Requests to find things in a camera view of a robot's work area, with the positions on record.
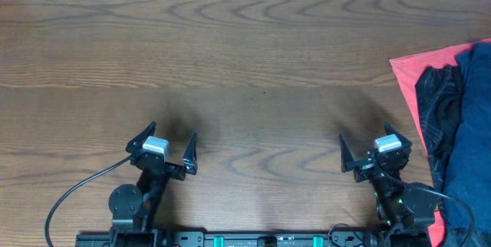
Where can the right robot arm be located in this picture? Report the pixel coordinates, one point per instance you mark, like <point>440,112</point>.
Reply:
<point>406,210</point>

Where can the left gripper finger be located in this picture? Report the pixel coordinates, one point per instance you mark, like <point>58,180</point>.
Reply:
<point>190,157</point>
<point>137,142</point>

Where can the red cloth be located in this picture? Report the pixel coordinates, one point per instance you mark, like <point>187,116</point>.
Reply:
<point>408,70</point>

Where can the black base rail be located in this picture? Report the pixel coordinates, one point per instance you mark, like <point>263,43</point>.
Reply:
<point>249,239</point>

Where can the blue garment in pile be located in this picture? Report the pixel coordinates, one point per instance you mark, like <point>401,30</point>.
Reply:
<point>468,170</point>

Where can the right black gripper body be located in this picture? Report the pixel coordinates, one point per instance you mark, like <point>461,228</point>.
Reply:
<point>365,169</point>

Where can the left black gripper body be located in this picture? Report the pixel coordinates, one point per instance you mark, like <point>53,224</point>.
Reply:
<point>176,174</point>

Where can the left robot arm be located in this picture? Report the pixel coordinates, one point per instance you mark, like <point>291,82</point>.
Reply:
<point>134,207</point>

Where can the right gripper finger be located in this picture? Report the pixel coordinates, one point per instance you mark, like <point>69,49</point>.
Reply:
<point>347,160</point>
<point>406,144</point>

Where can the black patterned garment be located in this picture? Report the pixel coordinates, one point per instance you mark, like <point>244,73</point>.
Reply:
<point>439,94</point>

